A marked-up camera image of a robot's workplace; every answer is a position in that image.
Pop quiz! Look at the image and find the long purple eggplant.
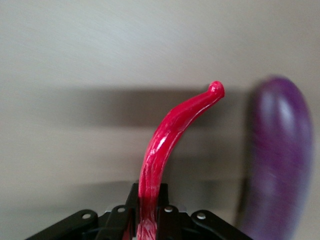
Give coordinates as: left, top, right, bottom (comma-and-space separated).
234, 74, 315, 240

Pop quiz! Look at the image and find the red chili pepper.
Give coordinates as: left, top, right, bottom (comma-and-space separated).
136, 80, 226, 240

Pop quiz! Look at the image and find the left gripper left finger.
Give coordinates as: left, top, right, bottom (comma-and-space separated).
24, 183, 140, 240

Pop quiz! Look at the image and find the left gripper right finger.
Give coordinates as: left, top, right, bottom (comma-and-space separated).
155, 183, 251, 240

